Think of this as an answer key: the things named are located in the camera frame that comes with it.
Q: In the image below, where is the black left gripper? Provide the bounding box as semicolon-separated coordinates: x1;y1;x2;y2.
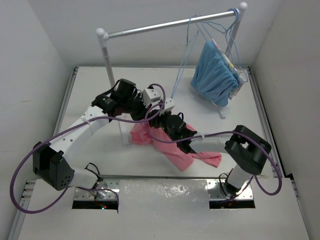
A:
122;92;152;123

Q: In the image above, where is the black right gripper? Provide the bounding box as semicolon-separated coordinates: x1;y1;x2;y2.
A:
148;107;178;143

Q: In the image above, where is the pink t shirt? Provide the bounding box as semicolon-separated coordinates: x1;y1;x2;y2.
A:
130;123;222;172

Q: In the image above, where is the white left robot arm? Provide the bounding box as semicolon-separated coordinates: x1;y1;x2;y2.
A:
32;78;157;191

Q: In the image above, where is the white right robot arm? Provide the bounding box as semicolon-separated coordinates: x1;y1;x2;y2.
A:
147;110;272;198

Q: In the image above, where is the blue t shirt on hanger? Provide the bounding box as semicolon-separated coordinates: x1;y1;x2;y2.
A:
190;41;241;107

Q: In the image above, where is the patterned white garment on hanger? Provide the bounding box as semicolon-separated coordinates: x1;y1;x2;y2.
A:
212;38;245;100

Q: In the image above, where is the blue hanger at rack end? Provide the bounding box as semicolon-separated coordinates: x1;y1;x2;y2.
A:
225;8;249;83

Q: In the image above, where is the white clothes rack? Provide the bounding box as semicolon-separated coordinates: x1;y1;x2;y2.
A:
95;1;248;147

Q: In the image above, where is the white foreground cover board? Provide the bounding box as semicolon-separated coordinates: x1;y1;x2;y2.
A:
19;179;309;240

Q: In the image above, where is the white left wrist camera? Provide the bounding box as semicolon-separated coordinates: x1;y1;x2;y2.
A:
142;88;161;106

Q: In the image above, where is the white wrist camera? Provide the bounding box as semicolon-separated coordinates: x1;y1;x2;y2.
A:
142;88;161;106
161;97;175;114

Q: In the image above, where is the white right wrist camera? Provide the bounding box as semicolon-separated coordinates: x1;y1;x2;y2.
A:
161;97;175;114

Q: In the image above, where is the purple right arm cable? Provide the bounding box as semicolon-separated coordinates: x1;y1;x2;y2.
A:
144;103;283;201

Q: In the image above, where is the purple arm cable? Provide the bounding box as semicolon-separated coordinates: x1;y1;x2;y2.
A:
144;103;283;201
9;83;167;215

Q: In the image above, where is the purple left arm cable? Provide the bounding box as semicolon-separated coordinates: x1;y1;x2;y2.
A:
9;83;167;215

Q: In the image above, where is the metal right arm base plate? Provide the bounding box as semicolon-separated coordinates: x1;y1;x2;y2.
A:
206;179;254;201

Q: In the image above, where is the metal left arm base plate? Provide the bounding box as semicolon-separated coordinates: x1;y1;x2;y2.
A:
73;179;120;201

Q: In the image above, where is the light blue wire hanger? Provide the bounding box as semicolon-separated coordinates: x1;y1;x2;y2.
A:
171;19;200;99

